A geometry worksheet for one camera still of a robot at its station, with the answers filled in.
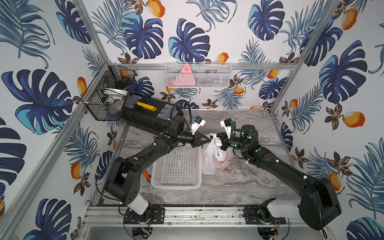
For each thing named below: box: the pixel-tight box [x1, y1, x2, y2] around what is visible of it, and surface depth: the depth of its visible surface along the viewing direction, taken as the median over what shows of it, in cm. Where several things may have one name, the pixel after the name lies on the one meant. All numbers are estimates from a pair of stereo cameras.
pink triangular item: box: [174, 63, 196, 86], surface depth 92 cm
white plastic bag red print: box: [201, 133, 234, 175], surface depth 76 cm
